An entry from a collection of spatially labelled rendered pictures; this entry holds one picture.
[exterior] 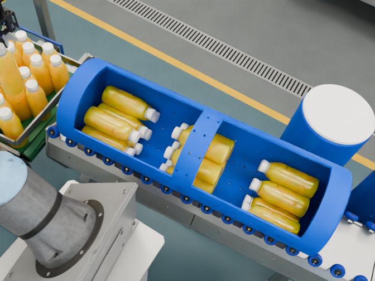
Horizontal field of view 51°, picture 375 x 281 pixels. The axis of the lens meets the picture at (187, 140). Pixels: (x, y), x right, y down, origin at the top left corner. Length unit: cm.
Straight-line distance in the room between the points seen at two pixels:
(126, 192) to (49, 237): 17
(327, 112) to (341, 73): 176
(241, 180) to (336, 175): 35
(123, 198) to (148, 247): 24
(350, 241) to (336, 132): 38
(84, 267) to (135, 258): 27
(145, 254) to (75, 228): 28
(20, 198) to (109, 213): 18
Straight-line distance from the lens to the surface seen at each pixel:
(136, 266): 104
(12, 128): 142
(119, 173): 139
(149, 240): 106
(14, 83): 132
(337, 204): 113
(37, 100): 147
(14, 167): 79
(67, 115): 124
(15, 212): 80
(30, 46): 157
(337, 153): 155
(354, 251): 146
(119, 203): 84
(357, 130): 156
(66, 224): 82
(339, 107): 159
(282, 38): 337
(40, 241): 84
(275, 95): 293
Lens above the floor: 216
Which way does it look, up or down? 57 degrees down
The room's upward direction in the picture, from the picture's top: 11 degrees clockwise
